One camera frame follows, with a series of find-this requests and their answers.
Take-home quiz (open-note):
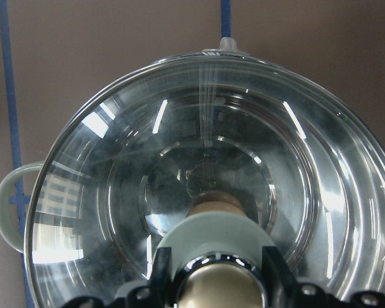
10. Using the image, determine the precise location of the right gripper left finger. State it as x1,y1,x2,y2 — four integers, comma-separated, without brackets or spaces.
148,247,172,297

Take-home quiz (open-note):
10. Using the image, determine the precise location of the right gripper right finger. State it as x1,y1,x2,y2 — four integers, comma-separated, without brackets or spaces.
261,246,296,295

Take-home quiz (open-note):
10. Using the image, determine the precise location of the glass pot lid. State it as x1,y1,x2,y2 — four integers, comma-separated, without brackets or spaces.
25,54,385,307

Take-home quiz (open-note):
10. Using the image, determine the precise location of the white cooking pot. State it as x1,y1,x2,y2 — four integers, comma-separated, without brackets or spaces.
0,38,385,307

